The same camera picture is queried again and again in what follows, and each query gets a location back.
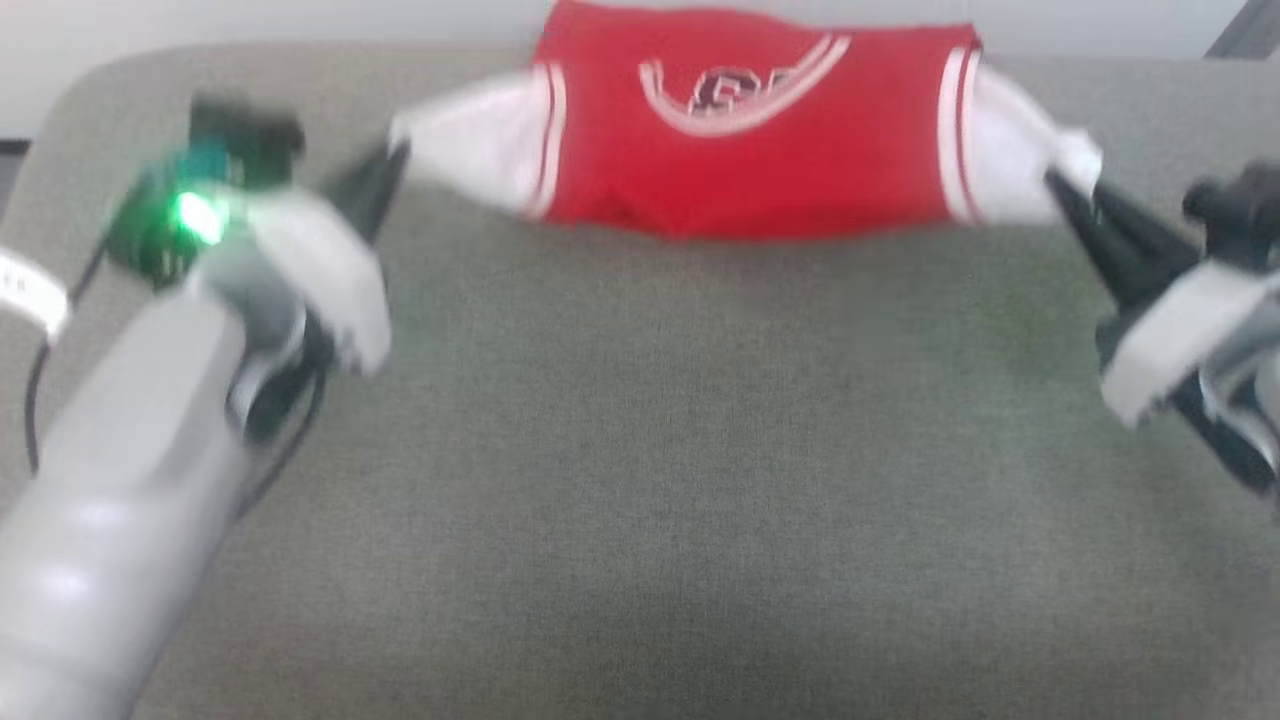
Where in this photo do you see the grey fabric sofa cushion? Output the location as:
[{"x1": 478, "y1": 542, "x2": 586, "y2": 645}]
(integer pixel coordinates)
[{"x1": 0, "y1": 40, "x2": 1280, "y2": 720}]

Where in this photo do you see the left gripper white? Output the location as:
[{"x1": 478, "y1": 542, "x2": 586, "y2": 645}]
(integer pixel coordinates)
[{"x1": 105, "y1": 143, "x2": 410, "y2": 442}]

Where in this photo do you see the grey slanted metal bar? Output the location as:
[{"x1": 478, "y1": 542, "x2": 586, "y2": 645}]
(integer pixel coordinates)
[{"x1": 1205, "y1": 0, "x2": 1280, "y2": 59}]

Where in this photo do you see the red and white basketball jersey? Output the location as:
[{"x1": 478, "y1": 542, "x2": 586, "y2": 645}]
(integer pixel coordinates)
[{"x1": 388, "y1": 0, "x2": 1104, "y2": 243}]

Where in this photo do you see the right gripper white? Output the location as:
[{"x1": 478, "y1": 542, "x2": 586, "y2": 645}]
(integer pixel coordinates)
[{"x1": 1046, "y1": 171, "x2": 1280, "y2": 502}]

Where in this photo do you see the white cable label strap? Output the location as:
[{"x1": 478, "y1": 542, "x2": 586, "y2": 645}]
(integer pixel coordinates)
[{"x1": 0, "y1": 245, "x2": 73, "y2": 343}]

